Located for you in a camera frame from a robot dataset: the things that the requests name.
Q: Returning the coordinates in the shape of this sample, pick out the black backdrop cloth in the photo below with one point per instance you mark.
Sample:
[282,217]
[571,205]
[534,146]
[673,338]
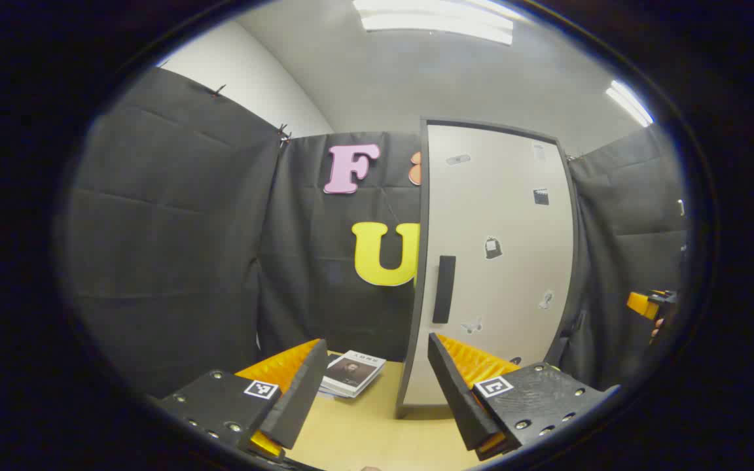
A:
[174,229]

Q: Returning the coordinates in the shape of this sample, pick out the white cabinet door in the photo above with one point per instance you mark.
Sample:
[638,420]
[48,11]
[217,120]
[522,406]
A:
[501,196]

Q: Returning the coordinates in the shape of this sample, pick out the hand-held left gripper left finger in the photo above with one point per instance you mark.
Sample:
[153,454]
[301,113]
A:
[298,392]

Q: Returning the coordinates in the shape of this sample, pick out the small black cloth clip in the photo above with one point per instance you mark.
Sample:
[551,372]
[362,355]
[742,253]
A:
[218,89]
[283,134]

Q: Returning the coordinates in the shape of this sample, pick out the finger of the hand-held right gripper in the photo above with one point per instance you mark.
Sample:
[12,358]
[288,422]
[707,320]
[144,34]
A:
[640,305]

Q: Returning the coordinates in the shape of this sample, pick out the white portrait cover book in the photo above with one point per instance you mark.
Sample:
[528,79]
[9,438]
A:
[354,374]

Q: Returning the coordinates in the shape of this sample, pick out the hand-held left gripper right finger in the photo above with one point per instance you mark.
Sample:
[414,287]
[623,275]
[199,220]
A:
[459,392]

